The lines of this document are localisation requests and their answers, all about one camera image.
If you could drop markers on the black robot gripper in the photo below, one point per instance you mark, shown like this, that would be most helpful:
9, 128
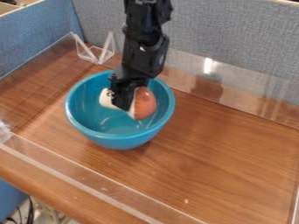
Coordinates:
145, 47

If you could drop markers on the white brown toy mushroom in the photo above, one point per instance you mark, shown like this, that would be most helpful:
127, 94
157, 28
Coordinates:
141, 107

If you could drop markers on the blue plastic bowl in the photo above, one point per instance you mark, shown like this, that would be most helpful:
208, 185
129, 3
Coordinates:
109, 127

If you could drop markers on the clear acrylic left barrier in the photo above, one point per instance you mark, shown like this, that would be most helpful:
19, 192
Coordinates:
19, 50

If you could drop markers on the clear acrylic barrier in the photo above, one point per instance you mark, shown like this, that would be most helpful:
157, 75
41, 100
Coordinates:
246, 90
19, 50
35, 159

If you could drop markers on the clear acrylic front barrier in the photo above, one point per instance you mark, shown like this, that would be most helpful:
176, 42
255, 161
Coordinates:
35, 159

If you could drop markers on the clear acrylic back barrier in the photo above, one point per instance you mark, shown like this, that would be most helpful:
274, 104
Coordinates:
246, 90

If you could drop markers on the clear acrylic corner bracket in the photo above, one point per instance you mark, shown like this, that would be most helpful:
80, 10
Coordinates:
95, 54

